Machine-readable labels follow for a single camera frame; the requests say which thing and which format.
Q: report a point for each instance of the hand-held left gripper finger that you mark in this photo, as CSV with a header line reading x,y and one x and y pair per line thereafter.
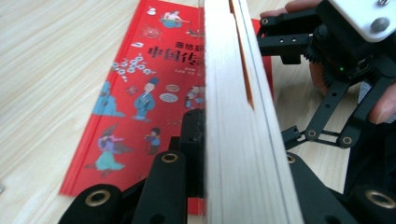
x,y
193,149

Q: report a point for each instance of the animal faces picture book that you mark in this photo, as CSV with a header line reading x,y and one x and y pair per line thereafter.
x,y
236,140

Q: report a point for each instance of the red picture book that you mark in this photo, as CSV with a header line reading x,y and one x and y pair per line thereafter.
x,y
130,109

